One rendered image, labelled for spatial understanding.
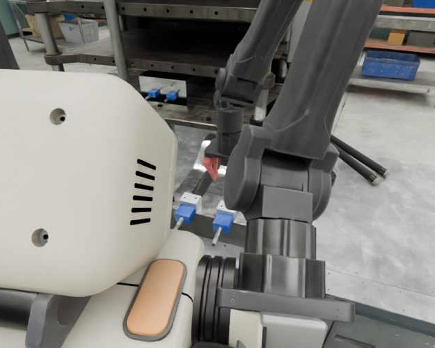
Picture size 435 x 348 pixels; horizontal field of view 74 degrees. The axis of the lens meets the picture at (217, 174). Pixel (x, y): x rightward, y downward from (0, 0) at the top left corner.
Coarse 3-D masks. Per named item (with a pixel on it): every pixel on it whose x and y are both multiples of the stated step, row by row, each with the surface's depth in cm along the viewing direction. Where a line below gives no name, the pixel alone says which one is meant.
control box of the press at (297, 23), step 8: (304, 0) 117; (312, 0) 116; (304, 8) 119; (296, 16) 121; (304, 16) 120; (296, 24) 123; (296, 32) 125; (296, 40) 126; (288, 48) 129; (288, 56) 131
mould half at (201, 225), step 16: (208, 144) 102; (192, 176) 94; (176, 192) 87; (208, 192) 87; (176, 208) 81; (208, 208) 81; (192, 224) 83; (208, 224) 81; (240, 224) 76; (224, 240) 82; (240, 240) 80
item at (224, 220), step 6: (222, 204) 78; (222, 210) 77; (228, 210) 77; (216, 216) 77; (222, 216) 77; (228, 216) 77; (234, 216) 77; (216, 222) 75; (222, 222) 75; (228, 222) 75; (216, 228) 75; (222, 228) 75; (228, 228) 74; (216, 234) 73; (216, 240) 71
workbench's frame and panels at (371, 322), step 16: (368, 320) 80; (384, 320) 77; (400, 320) 68; (416, 320) 66; (336, 336) 91; (352, 336) 87; (368, 336) 84; (384, 336) 82; (400, 336) 80; (416, 336) 78; (432, 336) 74
